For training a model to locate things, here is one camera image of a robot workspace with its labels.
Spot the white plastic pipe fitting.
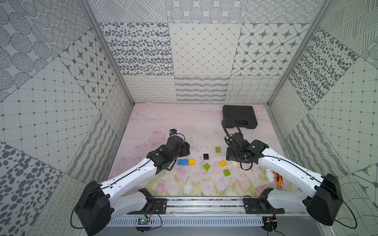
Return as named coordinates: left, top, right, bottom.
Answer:
left=265, top=168, right=275, bottom=183

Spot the orange-yellow lego brick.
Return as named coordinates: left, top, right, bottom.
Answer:
left=219, top=160, right=227, bottom=168

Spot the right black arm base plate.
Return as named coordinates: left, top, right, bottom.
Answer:
left=242, top=188, right=285, bottom=215

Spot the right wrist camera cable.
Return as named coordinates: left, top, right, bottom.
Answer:
left=221, top=118, right=254, bottom=171

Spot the aluminium mounting rail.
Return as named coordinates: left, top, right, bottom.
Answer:
left=153, top=196, right=311, bottom=217

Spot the black plastic tool case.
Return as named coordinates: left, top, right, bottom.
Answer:
left=222, top=105, right=258, bottom=129

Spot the green circuit board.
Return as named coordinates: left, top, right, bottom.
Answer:
left=138, top=217, right=150, bottom=225

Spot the blue lego brick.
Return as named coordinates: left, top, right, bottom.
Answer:
left=177, top=159, right=189, bottom=166

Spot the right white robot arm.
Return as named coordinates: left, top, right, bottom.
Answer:
left=224, top=133, right=343, bottom=226

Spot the white slotted cable duct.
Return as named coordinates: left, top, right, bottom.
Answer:
left=107, top=216, right=263, bottom=227

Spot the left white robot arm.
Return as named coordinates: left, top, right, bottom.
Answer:
left=72, top=135, right=190, bottom=236

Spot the orange handled adjustable wrench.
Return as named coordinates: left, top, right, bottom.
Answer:
left=273, top=172, right=283, bottom=189

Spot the black round connector box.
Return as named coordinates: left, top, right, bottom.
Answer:
left=262, top=216, right=278, bottom=232

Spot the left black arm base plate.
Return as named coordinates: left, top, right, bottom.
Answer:
left=128, top=188, right=168, bottom=215

